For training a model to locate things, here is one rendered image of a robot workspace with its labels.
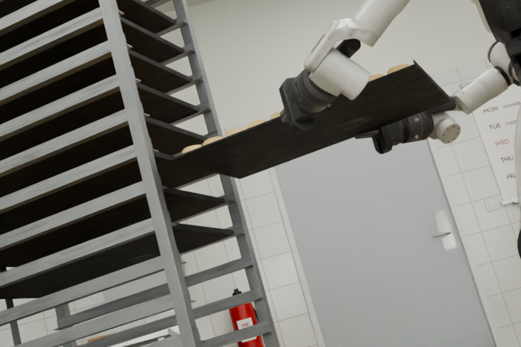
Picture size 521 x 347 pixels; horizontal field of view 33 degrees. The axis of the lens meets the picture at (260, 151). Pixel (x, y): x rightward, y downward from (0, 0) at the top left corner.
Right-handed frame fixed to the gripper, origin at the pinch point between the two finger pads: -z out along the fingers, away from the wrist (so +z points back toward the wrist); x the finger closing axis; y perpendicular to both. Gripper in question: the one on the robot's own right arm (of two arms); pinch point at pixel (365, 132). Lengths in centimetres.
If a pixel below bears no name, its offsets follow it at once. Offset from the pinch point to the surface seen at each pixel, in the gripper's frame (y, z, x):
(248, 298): -31, -31, -32
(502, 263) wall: -267, 240, -24
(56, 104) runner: -15, -73, 23
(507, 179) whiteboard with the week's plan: -258, 259, 27
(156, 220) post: 2, -61, -13
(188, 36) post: -29, -29, 44
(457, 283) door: -281, 213, -28
